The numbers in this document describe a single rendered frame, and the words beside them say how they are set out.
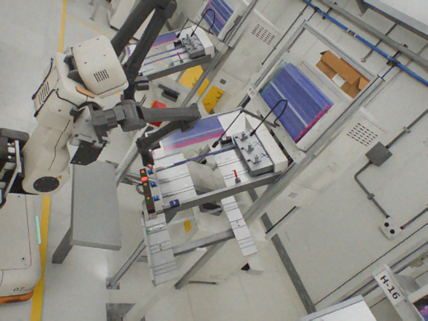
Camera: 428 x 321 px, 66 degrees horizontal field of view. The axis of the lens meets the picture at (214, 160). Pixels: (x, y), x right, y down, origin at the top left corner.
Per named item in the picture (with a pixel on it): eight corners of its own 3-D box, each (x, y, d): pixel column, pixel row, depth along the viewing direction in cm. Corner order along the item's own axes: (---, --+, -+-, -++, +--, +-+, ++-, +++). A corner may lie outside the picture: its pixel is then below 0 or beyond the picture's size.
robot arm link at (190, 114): (202, 99, 153) (209, 118, 152) (184, 111, 162) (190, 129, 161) (120, 99, 120) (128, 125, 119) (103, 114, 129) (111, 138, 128)
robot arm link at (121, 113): (107, 108, 119) (112, 121, 118) (135, 101, 122) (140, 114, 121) (109, 116, 128) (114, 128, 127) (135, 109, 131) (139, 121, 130)
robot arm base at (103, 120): (86, 104, 119) (93, 125, 112) (109, 99, 122) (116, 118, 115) (92, 121, 126) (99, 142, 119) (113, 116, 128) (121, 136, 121)
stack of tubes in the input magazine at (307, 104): (294, 142, 179) (330, 104, 167) (258, 93, 214) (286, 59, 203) (308, 148, 186) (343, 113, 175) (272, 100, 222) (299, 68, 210)
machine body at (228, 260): (150, 283, 229) (199, 228, 202) (137, 206, 277) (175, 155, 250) (220, 286, 266) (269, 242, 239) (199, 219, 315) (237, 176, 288)
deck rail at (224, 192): (165, 216, 184) (162, 209, 179) (164, 213, 185) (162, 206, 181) (282, 179, 193) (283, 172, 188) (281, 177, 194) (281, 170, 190)
